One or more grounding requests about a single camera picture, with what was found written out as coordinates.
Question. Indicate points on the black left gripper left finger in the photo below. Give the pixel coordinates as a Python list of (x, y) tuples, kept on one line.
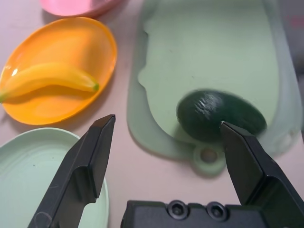
[(78, 171)]

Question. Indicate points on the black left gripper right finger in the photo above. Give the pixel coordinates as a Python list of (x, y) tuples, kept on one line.
[(256, 171)]

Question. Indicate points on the dark green avocado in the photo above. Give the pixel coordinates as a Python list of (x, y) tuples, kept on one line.
[(202, 114)]

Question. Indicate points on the yellow banana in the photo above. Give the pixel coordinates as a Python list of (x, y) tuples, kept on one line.
[(47, 76)]

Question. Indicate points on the light green plate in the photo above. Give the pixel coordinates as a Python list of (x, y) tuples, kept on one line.
[(23, 171)]

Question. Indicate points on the translucent green mat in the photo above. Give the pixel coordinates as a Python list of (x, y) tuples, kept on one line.
[(288, 78)]

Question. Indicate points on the yellow plate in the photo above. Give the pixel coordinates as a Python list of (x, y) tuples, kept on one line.
[(59, 42)]

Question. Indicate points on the pink plate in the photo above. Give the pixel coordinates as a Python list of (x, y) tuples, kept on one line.
[(71, 7)]

